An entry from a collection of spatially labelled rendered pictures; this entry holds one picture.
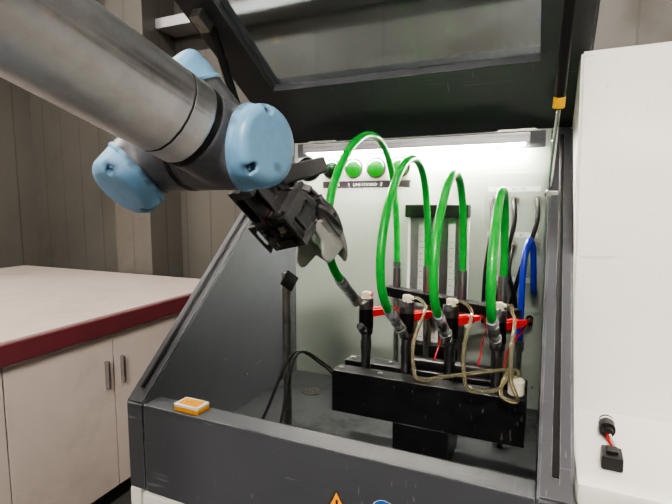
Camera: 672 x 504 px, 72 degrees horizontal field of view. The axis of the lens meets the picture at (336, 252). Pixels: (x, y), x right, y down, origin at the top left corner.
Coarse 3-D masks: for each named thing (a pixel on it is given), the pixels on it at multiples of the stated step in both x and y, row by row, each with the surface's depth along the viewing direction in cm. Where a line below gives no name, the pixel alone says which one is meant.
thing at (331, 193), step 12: (372, 132) 86; (348, 144) 78; (384, 144) 93; (348, 156) 76; (384, 156) 96; (336, 168) 74; (336, 180) 72; (396, 192) 102; (396, 204) 103; (396, 216) 104; (396, 228) 104; (396, 240) 105; (396, 252) 105; (336, 264) 73; (396, 264) 105; (336, 276) 75
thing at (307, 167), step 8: (304, 160) 70; (312, 160) 68; (320, 160) 70; (296, 168) 65; (304, 168) 66; (312, 168) 68; (320, 168) 70; (288, 176) 63; (296, 176) 65; (304, 176) 66; (312, 176) 69
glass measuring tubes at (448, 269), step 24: (408, 216) 108; (432, 216) 106; (456, 216) 104; (408, 240) 112; (456, 240) 105; (408, 264) 112; (456, 264) 105; (456, 288) 106; (432, 336) 111; (456, 360) 107
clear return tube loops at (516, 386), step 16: (464, 304) 81; (416, 336) 75; (464, 336) 73; (512, 336) 70; (464, 352) 71; (512, 352) 68; (464, 368) 71; (512, 368) 68; (464, 384) 71; (512, 384) 68; (512, 400) 69
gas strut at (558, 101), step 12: (564, 0) 70; (576, 0) 70; (564, 12) 71; (564, 24) 71; (564, 36) 72; (564, 48) 73; (564, 60) 74; (564, 72) 74; (564, 84) 75; (564, 96) 76; (552, 144) 81; (552, 156) 82; (552, 168) 83; (552, 180) 84; (552, 192) 85
